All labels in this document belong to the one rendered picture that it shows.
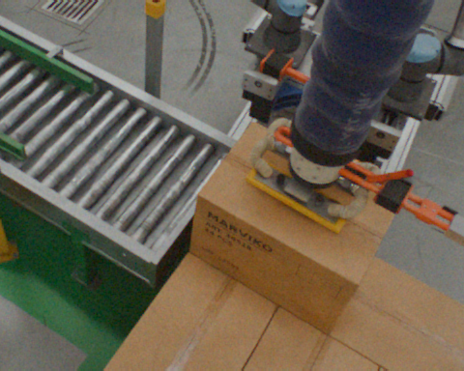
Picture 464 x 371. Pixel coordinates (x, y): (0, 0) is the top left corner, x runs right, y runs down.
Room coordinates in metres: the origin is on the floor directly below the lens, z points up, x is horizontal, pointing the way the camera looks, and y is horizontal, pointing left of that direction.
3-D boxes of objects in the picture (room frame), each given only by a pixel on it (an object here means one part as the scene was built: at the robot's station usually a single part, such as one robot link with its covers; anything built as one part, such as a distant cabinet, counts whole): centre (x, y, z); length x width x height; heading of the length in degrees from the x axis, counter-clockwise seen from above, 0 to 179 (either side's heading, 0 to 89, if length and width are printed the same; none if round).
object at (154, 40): (2.13, 0.22, 0.50); 0.07 x 0.07 x 1.00; 63
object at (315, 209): (1.18, -0.36, 1.08); 0.34 x 0.10 x 0.05; 62
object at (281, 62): (1.63, -0.27, 1.18); 0.09 x 0.08 x 0.05; 152
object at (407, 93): (1.74, -0.77, 1.09); 0.15 x 0.15 x 0.10
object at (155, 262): (1.42, -0.07, 0.58); 0.70 x 0.03 x 0.06; 153
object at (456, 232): (1.04, -0.82, 1.17); 0.07 x 0.07 x 0.04; 62
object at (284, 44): (1.92, -0.31, 1.09); 0.15 x 0.15 x 0.10
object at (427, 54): (1.74, -0.77, 1.20); 0.13 x 0.12 x 0.14; 94
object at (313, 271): (1.26, -0.40, 0.74); 0.60 x 0.40 x 0.40; 63
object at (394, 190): (1.14, -0.63, 1.18); 0.10 x 0.08 x 0.06; 152
